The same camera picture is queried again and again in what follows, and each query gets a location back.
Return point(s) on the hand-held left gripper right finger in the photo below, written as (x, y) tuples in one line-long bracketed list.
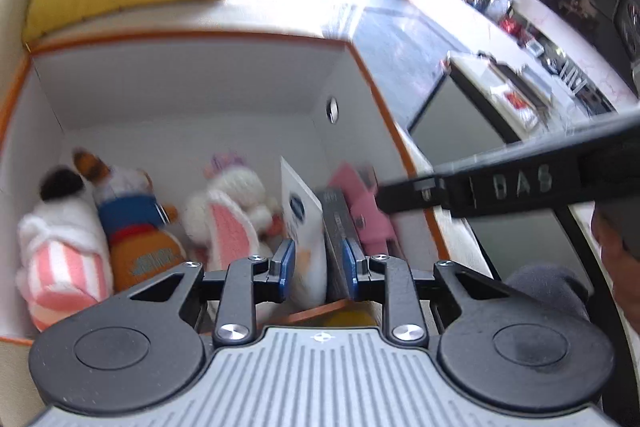
[(356, 269)]

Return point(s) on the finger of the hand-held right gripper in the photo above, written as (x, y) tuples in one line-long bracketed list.
[(407, 194)]

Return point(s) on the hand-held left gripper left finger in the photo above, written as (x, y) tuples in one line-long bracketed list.
[(282, 269)]

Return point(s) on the dark grey box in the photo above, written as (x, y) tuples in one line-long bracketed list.
[(335, 232)]

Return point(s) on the pink wallet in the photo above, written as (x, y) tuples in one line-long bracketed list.
[(370, 217)]

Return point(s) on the white packet with blue logo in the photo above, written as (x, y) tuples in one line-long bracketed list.
[(300, 217)]

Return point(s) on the white knitted rabbit plush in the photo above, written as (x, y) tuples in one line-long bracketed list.
[(230, 187)]

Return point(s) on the bear plush with blue jacket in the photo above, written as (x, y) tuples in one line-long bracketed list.
[(145, 257)]

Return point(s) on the orange cardboard box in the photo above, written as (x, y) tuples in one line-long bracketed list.
[(200, 82)]

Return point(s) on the white plush dog black ear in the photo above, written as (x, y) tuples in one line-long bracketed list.
[(65, 257)]

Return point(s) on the person's right hand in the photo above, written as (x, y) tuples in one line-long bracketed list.
[(607, 239)]

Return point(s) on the yellow round pouch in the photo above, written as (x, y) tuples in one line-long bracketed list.
[(350, 319)]

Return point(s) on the red and white packet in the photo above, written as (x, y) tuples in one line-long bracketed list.
[(520, 107)]

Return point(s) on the white and black coffee table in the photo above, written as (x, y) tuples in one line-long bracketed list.
[(450, 107)]

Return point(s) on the dark tray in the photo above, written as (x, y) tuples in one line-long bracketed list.
[(520, 82)]

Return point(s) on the grey cloth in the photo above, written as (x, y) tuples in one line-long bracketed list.
[(545, 287)]

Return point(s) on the beige fabric sofa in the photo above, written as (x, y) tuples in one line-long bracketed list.
[(280, 19)]

